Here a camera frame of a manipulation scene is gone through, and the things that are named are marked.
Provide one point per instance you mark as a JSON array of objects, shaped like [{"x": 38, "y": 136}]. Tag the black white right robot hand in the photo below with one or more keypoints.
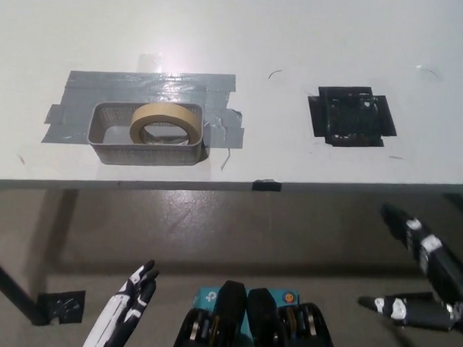
[{"x": 430, "y": 245}]

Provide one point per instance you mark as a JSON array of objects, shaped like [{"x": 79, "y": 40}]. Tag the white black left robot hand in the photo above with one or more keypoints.
[{"x": 112, "y": 318}]

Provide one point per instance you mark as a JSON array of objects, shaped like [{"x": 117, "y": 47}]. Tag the beige masking tape roll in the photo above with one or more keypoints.
[{"x": 136, "y": 122}]

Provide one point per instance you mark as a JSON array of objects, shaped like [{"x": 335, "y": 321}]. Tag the black teal robot body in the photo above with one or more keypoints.
[{"x": 230, "y": 318}]

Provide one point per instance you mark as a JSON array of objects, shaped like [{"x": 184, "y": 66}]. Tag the black tape square patch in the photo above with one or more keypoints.
[{"x": 351, "y": 117}]

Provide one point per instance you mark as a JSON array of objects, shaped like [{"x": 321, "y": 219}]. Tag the small grey mesh container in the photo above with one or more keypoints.
[{"x": 148, "y": 155}]

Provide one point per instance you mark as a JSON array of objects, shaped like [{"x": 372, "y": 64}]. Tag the black metal table leg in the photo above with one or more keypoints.
[
  {"x": 10, "y": 287},
  {"x": 460, "y": 202}
]

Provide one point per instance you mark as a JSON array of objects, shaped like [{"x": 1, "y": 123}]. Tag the grey duct tape patch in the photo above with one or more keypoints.
[{"x": 143, "y": 86}]

